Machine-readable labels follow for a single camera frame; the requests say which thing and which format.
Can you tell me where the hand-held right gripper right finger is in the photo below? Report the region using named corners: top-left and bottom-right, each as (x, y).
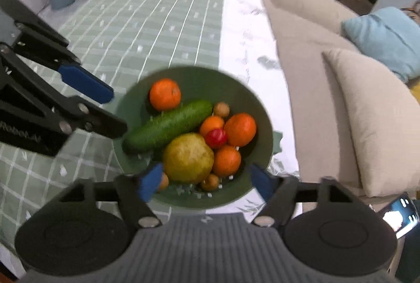
top-left (251, 164), bottom-right (358, 227)

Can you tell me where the yellow pillow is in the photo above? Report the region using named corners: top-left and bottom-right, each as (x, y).
top-left (406, 77), bottom-right (420, 105)

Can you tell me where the small red fruit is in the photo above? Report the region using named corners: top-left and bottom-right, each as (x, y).
top-left (205, 128), bottom-right (228, 149)

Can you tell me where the light blue pillow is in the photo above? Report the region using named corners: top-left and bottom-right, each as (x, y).
top-left (341, 6), bottom-right (420, 84)

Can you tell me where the beige sofa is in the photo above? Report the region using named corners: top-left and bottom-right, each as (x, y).
top-left (260, 0), bottom-right (420, 205)

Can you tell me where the orange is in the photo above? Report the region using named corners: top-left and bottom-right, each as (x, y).
top-left (199, 116), bottom-right (225, 138)
top-left (212, 145), bottom-right (242, 177)
top-left (149, 78), bottom-right (182, 112)
top-left (224, 112), bottom-right (257, 147)

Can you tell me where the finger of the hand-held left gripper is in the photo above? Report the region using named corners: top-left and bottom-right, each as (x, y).
top-left (0, 0), bottom-right (114, 104)
top-left (0, 45), bottom-right (128, 140)

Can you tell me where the yellow lemon in bowl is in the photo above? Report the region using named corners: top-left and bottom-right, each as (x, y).
top-left (162, 133), bottom-right (215, 184)

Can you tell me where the green checked tablecloth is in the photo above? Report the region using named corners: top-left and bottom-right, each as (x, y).
top-left (0, 0), bottom-right (227, 258)

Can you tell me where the brown bag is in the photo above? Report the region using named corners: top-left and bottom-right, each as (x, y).
top-left (401, 0), bottom-right (420, 21)

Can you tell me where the beige pillow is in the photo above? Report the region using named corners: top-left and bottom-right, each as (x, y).
top-left (322, 48), bottom-right (420, 198)

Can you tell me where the green cucumber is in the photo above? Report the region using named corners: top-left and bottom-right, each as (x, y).
top-left (123, 100), bottom-right (214, 154)

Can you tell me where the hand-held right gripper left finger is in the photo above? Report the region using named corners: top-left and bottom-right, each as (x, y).
top-left (61, 163), bottom-right (165, 228)

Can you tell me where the small brown fruit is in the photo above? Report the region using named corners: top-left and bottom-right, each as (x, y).
top-left (213, 102), bottom-right (230, 117)
top-left (157, 172), bottom-right (170, 192)
top-left (200, 173), bottom-right (220, 192)

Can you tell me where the smartphone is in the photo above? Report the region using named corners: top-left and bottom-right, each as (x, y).
top-left (382, 193), bottom-right (420, 239)

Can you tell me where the green colander bowl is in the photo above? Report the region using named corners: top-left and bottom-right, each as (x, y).
top-left (113, 65), bottom-right (285, 210)

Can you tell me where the white leaf-print cloth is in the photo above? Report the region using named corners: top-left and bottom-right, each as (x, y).
top-left (197, 0), bottom-right (303, 228)

